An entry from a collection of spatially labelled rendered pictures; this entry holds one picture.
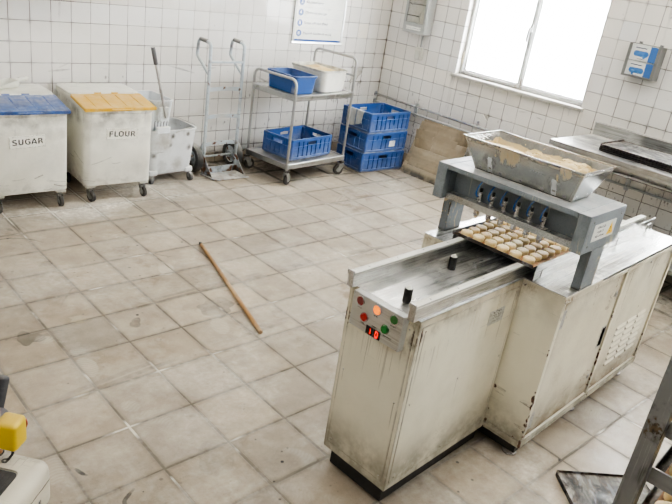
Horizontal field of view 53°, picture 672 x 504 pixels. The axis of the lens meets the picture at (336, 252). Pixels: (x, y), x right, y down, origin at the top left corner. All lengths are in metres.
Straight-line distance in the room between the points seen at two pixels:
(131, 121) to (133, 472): 3.06
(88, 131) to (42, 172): 0.43
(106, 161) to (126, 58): 1.01
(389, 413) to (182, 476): 0.86
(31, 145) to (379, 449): 3.33
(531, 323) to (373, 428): 0.80
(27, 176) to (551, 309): 3.63
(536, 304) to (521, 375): 0.33
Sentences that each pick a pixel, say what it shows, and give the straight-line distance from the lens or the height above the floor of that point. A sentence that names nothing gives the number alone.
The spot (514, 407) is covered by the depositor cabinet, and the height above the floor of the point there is 0.26.
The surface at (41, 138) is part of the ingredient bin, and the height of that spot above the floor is 0.52.
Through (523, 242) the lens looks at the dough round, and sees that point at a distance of 3.04.
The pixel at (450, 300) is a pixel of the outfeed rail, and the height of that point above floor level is 0.87.
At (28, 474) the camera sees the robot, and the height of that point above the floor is 0.82.
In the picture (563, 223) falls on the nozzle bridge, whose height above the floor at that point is 1.09.
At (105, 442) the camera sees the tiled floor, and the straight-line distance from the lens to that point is 2.99.
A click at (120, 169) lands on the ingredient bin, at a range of 5.36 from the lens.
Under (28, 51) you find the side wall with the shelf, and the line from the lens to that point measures 5.61.
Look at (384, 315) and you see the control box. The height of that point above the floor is 0.81.
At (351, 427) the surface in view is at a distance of 2.73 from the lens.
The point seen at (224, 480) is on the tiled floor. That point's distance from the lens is 2.82.
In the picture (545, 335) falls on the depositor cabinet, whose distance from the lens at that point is 2.89.
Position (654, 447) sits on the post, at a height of 1.30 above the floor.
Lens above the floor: 1.92
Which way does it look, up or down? 23 degrees down
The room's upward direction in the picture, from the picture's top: 9 degrees clockwise
